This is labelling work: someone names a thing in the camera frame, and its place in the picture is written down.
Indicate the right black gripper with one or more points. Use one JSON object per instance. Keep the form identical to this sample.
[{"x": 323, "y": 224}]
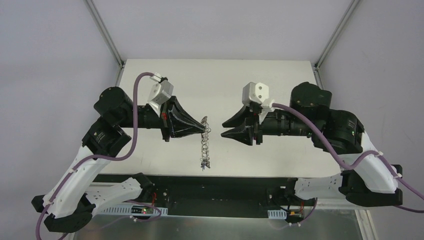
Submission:
[{"x": 256, "y": 125}]

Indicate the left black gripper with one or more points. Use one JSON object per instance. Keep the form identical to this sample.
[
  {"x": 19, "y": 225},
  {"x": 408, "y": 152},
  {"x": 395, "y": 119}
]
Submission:
[{"x": 166, "y": 120}]

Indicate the metal disc with keyrings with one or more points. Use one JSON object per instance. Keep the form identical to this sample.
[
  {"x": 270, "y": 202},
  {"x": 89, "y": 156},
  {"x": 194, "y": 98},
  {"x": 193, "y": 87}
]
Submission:
[{"x": 205, "y": 152}]

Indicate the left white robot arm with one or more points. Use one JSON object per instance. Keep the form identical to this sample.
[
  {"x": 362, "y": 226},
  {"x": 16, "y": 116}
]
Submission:
[{"x": 113, "y": 137}]

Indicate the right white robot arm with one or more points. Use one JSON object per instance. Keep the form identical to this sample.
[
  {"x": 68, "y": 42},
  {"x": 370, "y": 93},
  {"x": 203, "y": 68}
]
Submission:
[{"x": 364, "y": 180}]

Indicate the left circuit board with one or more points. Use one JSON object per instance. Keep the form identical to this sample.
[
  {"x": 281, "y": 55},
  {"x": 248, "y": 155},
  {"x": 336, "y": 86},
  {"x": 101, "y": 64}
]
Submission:
[{"x": 141, "y": 210}]

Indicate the circuit board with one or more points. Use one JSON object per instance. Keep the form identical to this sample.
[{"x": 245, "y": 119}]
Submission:
[
  {"x": 141, "y": 210},
  {"x": 294, "y": 218}
]

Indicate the right circuit board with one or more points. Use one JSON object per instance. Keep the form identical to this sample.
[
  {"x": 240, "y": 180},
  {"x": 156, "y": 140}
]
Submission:
[{"x": 294, "y": 218}]

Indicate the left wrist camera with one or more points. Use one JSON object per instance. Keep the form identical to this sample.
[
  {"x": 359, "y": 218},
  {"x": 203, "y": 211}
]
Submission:
[{"x": 159, "y": 94}]

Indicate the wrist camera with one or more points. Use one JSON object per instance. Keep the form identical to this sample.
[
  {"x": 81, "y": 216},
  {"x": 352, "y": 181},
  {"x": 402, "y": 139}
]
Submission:
[
  {"x": 254, "y": 93},
  {"x": 159, "y": 94}
]

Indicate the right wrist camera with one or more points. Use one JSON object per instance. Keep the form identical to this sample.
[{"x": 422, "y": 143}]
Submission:
[{"x": 254, "y": 93}]

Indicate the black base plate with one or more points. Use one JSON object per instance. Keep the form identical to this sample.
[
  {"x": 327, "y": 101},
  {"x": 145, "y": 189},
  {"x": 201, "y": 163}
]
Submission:
[{"x": 219, "y": 196}]

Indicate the white slotted cable duct right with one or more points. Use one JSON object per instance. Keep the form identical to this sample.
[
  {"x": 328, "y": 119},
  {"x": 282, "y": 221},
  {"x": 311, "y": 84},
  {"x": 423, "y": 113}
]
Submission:
[{"x": 277, "y": 214}]

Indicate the white slotted cable duct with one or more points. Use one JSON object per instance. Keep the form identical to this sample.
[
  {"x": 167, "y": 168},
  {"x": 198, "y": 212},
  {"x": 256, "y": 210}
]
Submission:
[
  {"x": 277, "y": 214},
  {"x": 125, "y": 210}
]

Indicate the right aluminium frame post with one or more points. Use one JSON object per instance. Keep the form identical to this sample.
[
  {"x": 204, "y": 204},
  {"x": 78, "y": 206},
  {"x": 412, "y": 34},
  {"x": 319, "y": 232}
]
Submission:
[{"x": 343, "y": 22}]

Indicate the aluminium frame post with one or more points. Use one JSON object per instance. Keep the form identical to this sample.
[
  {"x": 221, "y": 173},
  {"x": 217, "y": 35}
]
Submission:
[
  {"x": 343, "y": 22},
  {"x": 102, "y": 28}
]

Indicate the white slotted cable duct left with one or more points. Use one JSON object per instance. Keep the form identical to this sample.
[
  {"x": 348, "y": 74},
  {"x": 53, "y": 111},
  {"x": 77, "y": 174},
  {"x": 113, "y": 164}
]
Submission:
[{"x": 125, "y": 210}]

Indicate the left aluminium frame post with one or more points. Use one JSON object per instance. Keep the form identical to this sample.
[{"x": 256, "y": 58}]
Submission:
[{"x": 102, "y": 28}]

